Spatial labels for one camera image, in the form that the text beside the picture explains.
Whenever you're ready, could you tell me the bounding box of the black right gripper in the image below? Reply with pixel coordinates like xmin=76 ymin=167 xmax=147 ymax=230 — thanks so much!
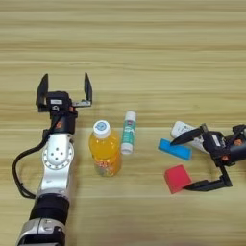
xmin=169 ymin=125 xmax=246 ymax=193

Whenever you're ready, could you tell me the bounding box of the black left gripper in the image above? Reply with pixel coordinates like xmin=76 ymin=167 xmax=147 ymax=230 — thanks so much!
xmin=35 ymin=71 xmax=94 ymax=135

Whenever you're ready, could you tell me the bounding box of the red cube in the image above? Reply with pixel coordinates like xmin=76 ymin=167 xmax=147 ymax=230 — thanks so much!
xmin=163 ymin=163 xmax=193 ymax=195

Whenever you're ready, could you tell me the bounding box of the orange juice bottle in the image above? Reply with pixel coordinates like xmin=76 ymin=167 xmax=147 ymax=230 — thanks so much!
xmin=88 ymin=119 xmax=123 ymax=178

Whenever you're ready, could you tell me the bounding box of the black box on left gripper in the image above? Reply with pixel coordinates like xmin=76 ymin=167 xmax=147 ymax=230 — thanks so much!
xmin=45 ymin=90 xmax=71 ymax=111

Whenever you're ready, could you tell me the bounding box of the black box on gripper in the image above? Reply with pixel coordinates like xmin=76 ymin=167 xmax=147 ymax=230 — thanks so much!
xmin=201 ymin=130 xmax=227 ymax=157
xmin=45 ymin=90 xmax=71 ymax=111

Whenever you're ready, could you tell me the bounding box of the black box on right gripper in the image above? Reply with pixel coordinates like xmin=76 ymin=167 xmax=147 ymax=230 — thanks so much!
xmin=201 ymin=130 xmax=227 ymax=157

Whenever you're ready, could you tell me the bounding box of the blue rectangular block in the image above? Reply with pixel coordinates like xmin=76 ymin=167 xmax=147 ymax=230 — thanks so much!
xmin=157 ymin=137 xmax=193 ymax=161

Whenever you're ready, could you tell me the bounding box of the white green glue stick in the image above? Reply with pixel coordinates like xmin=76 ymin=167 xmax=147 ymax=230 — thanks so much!
xmin=119 ymin=110 xmax=137 ymax=156

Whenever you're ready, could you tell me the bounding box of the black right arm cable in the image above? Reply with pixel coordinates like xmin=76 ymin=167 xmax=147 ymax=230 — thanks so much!
xmin=232 ymin=123 xmax=246 ymax=136

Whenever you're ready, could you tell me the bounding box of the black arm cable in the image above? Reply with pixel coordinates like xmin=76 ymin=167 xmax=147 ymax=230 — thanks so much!
xmin=232 ymin=123 xmax=246 ymax=136
xmin=12 ymin=119 xmax=62 ymax=200

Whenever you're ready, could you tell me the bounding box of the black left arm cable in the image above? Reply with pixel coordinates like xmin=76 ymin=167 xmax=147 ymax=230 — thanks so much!
xmin=12 ymin=119 xmax=62 ymax=200

